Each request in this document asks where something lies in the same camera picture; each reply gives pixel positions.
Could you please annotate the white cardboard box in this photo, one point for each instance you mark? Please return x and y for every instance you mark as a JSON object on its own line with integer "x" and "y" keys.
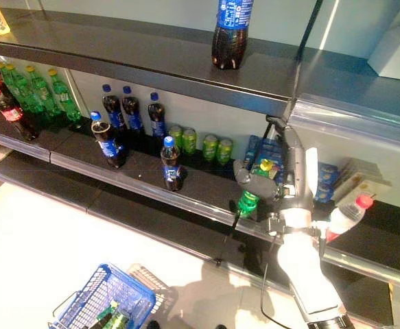
{"x": 398, "y": 58}

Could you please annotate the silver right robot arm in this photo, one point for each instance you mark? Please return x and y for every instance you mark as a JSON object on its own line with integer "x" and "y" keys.
{"x": 302, "y": 260}

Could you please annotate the beige snack box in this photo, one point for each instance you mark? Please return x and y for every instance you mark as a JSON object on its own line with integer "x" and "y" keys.
{"x": 361, "y": 186}

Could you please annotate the clear water bottle red label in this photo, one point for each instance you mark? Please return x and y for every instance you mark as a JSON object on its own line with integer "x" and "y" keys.
{"x": 343, "y": 217}

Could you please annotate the black shelf upright post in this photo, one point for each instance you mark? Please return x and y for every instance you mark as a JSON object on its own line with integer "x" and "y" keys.
{"x": 308, "y": 31}

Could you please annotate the black shelf board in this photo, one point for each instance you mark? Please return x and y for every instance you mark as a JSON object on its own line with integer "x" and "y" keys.
{"x": 141, "y": 164}
{"x": 117, "y": 44}

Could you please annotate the black top shelf board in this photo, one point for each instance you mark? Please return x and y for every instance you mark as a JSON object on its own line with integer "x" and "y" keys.
{"x": 117, "y": 44}

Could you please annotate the blue plastic shopping basket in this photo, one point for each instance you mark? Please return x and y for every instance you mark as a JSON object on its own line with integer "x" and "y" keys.
{"x": 150, "y": 297}

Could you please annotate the black shelf base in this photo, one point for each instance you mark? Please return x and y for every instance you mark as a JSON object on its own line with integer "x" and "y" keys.
{"x": 117, "y": 209}

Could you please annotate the black middle shelf board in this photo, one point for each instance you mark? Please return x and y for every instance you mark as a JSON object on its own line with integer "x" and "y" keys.
{"x": 141, "y": 164}

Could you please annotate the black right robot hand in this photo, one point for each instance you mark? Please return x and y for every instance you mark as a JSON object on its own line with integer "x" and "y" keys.
{"x": 294, "y": 164}

